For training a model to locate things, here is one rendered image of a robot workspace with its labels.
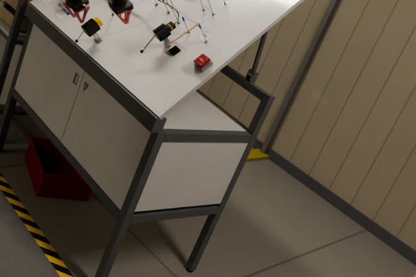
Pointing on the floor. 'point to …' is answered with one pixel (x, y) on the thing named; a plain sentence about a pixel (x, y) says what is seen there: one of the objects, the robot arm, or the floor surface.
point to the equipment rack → (10, 33)
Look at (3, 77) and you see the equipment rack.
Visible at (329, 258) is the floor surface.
